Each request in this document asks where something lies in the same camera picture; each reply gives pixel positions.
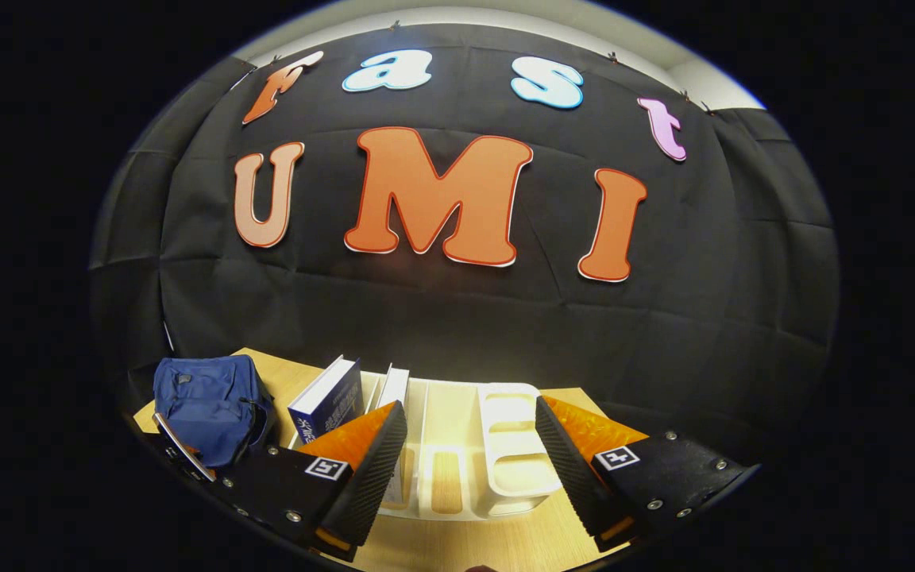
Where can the blue book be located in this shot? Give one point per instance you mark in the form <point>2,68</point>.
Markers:
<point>334,405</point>

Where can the white book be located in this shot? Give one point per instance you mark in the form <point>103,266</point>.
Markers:
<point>394,385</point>

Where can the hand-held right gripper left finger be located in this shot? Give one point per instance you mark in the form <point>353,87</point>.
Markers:
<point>374,477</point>

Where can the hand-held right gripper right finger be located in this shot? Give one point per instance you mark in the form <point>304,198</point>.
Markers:
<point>569,469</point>

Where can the blue schoolbag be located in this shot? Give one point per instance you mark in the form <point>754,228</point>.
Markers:
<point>203,397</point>

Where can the white bookshelf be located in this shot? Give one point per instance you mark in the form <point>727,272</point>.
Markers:
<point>513,469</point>

